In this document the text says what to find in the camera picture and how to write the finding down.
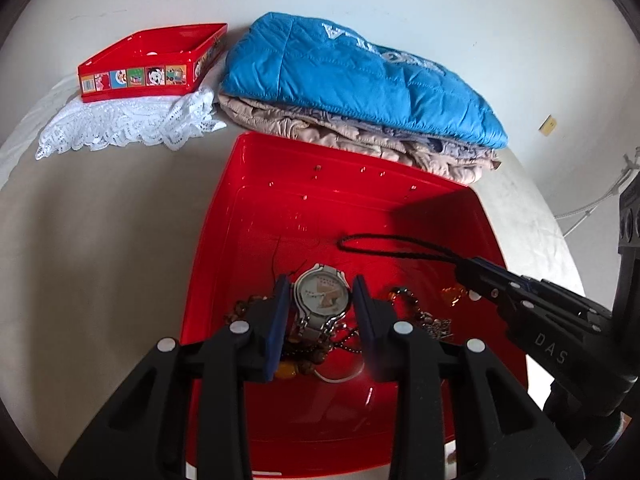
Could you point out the large red tin box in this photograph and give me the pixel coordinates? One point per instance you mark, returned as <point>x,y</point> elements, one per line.
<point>280,210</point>

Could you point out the white lace cloth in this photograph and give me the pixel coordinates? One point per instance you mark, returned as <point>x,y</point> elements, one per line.
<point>125,125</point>

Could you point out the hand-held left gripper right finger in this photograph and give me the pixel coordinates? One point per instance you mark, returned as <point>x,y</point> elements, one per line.
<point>364,320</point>

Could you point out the silver wristwatch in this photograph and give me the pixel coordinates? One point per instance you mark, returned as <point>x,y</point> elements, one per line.
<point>320,292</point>

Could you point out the beige folded clothing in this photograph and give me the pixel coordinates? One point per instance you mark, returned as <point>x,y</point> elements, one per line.
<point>350,137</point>

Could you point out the white bed sheet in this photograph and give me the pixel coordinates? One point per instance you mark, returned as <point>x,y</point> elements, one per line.
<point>30,125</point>

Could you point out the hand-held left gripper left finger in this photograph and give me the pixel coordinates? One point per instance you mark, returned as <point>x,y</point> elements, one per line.
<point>277,325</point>

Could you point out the purple gold ornament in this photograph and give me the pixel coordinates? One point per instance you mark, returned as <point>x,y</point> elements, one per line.
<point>440,330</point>

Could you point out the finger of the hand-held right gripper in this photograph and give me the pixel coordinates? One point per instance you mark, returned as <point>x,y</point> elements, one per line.
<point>540,287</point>
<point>545,345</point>

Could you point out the thin silver bangle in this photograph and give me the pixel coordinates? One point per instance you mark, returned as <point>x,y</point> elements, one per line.
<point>340,379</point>

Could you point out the blue quilted jacket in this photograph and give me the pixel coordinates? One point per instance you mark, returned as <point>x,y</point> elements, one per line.
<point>350,70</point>

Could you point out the beige wall socket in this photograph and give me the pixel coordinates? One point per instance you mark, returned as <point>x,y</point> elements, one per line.
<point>550,125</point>

